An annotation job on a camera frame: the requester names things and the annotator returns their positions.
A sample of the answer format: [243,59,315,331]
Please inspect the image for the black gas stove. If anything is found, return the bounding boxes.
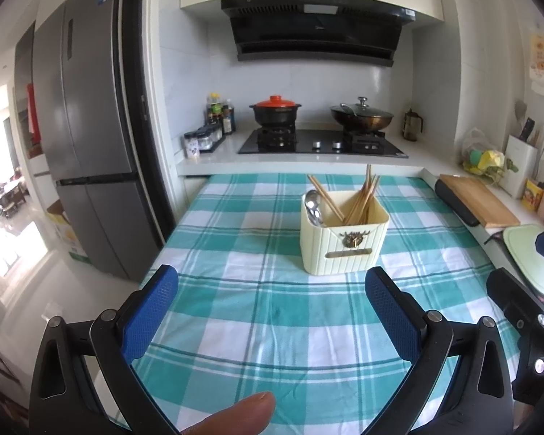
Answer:
[237,128,409,160]

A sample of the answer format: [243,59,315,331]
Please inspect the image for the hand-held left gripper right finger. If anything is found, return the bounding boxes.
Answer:
[363,266,515,435]

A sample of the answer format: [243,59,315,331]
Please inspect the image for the green cutting board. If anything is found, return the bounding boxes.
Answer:
[502,224,544,302]

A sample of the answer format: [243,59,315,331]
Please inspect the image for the person's left hand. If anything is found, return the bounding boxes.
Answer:
[177,392,276,435]

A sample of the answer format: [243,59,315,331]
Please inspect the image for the cream utensil holder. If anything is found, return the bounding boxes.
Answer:
[300,189,389,276]

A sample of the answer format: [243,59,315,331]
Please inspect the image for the wok with glass lid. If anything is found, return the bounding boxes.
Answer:
[329,96,395,133]

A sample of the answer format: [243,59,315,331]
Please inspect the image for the cardboard box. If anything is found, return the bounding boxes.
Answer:
[46,199,92,264]

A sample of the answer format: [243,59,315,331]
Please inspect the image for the yellow snack packet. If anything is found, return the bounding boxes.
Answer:
[523,179,544,212]

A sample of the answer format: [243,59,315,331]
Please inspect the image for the black range hood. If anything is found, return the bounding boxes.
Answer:
[220,0,418,69]

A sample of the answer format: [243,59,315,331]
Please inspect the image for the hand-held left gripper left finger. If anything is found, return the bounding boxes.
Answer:
[27,264,179,435]

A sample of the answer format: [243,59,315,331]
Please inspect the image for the teal checked tablecloth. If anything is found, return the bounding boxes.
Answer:
[104,172,522,435]

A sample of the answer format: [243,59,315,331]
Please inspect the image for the glass french press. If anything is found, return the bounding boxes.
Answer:
[402,109,425,142]

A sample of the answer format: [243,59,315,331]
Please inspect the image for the yellow green cloth bundle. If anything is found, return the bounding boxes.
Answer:
[461,128,507,177]

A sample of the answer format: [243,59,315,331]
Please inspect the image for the wooden dining furniture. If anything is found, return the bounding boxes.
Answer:
[0,167,29,219]

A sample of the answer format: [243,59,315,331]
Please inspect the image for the hanging printed bag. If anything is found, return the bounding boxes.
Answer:
[527,31,544,97]

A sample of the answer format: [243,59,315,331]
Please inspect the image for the red hanging cloth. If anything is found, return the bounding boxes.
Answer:
[26,82,42,146]

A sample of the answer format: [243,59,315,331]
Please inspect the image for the wooden cutting board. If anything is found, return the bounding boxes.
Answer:
[439,173,522,229]

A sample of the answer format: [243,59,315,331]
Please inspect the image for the grey refrigerator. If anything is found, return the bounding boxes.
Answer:
[13,0,166,282]

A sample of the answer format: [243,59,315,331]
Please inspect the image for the black pot red lid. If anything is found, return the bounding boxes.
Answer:
[248,95,303,128]

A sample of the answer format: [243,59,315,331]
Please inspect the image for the white knife block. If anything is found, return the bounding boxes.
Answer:
[499,134,539,200]

